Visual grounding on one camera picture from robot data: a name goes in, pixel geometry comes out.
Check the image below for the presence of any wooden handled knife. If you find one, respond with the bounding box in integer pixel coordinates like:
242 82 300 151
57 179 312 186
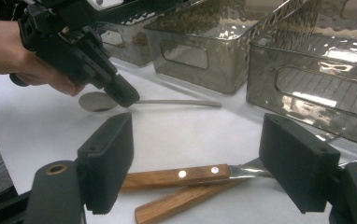
120 157 273 193

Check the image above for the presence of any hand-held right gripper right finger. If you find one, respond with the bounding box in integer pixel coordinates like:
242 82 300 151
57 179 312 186
258 112 342 215

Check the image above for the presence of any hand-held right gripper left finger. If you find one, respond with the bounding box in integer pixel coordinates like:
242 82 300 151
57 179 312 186
76 111 135 216

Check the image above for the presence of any wooden handled fork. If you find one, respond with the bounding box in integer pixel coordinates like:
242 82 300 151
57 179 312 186
134 178 247 224

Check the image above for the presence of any metal spoon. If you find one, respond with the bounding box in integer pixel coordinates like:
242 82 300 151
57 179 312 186
78 91 223 113

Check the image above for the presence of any smoky clear plastic bin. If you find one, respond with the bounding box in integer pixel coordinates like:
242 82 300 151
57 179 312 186
143 0 296 95
91 0 184 67
245 0 357 150

